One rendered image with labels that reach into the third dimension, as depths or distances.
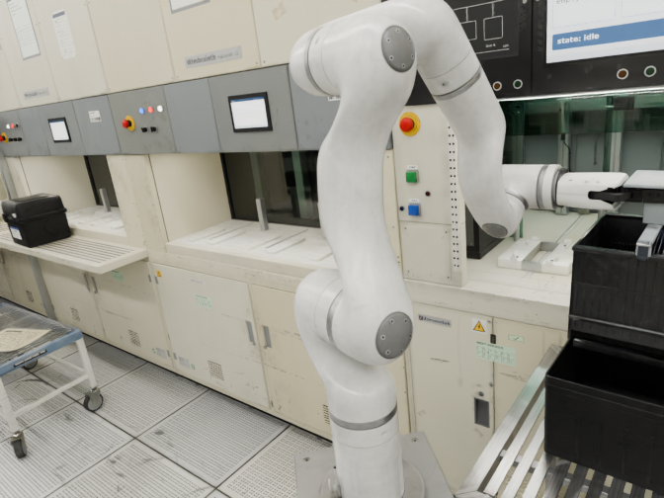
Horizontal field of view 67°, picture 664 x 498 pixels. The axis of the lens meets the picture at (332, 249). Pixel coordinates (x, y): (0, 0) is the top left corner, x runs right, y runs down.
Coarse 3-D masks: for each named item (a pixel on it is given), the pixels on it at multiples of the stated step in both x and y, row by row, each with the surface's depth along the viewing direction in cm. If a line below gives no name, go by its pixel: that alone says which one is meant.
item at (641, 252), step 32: (608, 224) 98; (640, 224) 95; (576, 256) 84; (608, 256) 81; (640, 256) 76; (576, 288) 85; (608, 288) 82; (640, 288) 79; (576, 320) 87; (608, 320) 84; (640, 320) 80; (608, 352) 90
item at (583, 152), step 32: (448, 0) 123; (480, 0) 118; (512, 0) 114; (544, 0) 110; (480, 32) 121; (512, 32) 116; (544, 32) 112; (544, 64) 114; (416, 128) 140; (544, 160) 207; (576, 160) 200; (640, 160) 186; (480, 352) 149; (512, 352) 143
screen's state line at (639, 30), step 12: (624, 24) 103; (636, 24) 102; (648, 24) 100; (660, 24) 99; (552, 36) 111; (564, 36) 110; (576, 36) 109; (588, 36) 107; (600, 36) 106; (612, 36) 105; (624, 36) 103; (636, 36) 102; (648, 36) 101; (660, 36) 100; (552, 48) 112; (564, 48) 111
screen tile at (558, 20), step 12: (600, 0) 104; (612, 0) 103; (552, 12) 110; (564, 12) 109; (576, 12) 107; (588, 12) 106; (600, 12) 105; (612, 12) 103; (552, 24) 111; (564, 24) 109; (576, 24) 108
